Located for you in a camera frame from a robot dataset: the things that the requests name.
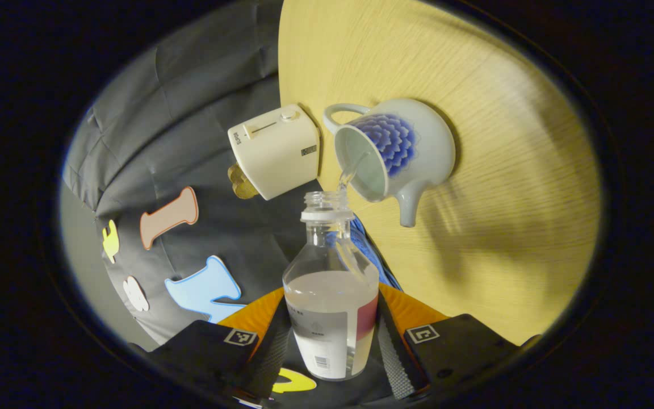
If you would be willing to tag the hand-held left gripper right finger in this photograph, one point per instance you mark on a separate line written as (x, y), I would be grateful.
(392, 352)

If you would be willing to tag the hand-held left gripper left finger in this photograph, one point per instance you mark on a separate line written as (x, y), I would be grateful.
(270, 352)

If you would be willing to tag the clear plastic water bottle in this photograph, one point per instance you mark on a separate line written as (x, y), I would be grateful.
(330, 307)

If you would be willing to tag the white blue-flowered teacup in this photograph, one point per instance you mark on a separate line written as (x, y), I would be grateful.
(426, 147)

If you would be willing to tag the folded blue towel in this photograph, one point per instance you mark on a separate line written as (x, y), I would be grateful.
(386, 272)

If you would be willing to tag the brown bread slice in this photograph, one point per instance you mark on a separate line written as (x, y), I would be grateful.
(236, 175)
(246, 190)

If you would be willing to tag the white toaster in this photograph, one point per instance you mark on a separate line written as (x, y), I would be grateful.
(276, 150)

